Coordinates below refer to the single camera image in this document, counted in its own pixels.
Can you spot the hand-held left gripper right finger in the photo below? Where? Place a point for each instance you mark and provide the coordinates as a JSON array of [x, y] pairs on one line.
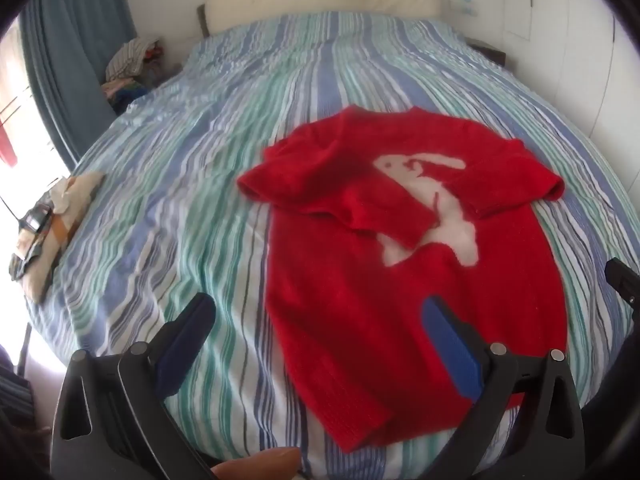
[[452, 350]]

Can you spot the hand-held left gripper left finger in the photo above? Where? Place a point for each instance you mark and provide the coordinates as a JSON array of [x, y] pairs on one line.
[[177, 355]]

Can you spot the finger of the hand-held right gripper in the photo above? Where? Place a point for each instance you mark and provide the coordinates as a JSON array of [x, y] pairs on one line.
[[622, 277]]

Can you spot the red sweater with white rabbit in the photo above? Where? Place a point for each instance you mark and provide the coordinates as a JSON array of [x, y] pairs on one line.
[[350, 310]]

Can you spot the pile of mixed clothes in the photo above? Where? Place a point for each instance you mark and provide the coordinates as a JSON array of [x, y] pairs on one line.
[[130, 60]]

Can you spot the striped blue green bed sheet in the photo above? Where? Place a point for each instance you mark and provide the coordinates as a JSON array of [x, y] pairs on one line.
[[165, 200]]

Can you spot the patterned beige cushion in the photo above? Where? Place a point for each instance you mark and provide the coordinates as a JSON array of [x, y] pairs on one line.
[[45, 255]]

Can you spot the white crumpled cloth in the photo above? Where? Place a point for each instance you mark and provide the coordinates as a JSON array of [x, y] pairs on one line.
[[64, 195]]

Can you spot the small black device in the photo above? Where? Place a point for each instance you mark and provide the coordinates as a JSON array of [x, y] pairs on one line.
[[35, 219]]

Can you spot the red hanging cloth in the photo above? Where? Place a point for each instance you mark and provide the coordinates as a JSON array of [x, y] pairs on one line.
[[6, 147]]

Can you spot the blue curtain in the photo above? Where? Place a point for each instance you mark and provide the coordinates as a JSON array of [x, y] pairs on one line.
[[65, 60]]

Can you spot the white wall socket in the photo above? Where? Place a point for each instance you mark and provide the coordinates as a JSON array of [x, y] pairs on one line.
[[466, 3]]

